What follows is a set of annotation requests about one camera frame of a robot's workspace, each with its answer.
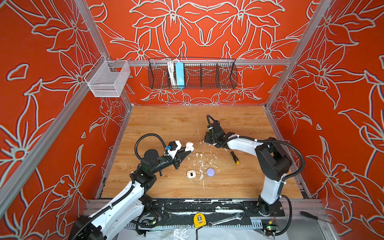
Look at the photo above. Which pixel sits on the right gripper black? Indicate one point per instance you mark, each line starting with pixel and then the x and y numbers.
pixel 206 137

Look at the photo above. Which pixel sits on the black wire basket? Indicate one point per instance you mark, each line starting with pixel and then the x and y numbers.
pixel 200 73

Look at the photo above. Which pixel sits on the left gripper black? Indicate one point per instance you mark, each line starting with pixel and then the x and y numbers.
pixel 180 158

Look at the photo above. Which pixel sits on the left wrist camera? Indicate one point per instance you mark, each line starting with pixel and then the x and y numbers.
pixel 173 148

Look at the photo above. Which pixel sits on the yellow tape measure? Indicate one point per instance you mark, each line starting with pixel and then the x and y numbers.
pixel 199 220

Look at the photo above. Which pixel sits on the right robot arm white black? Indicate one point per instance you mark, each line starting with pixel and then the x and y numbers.
pixel 273 160

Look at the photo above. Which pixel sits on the purple round case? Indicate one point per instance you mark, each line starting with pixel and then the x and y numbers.
pixel 210 172

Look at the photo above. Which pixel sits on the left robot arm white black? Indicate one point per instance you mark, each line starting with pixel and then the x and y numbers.
pixel 132 201

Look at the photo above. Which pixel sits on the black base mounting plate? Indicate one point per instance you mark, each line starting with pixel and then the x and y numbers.
pixel 180 212

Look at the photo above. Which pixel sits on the light blue box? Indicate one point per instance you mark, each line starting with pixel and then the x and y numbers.
pixel 180 75

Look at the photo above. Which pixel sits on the silver wrench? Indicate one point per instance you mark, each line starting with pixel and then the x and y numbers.
pixel 226 220

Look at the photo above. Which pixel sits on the white earbuds charging case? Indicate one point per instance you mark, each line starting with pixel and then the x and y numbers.
pixel 189 147

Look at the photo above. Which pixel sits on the black screwdriver on frame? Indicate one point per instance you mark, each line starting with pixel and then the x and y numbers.
pixel 308 215

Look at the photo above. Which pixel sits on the yellow black screwdriver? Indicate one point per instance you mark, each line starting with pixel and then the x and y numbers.
pixel 235 158

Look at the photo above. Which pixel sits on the small white open case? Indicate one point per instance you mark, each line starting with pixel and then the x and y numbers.
pixel 191 174

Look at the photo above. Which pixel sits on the clear plastic bin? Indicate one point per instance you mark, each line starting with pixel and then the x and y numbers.
pixel 105 82

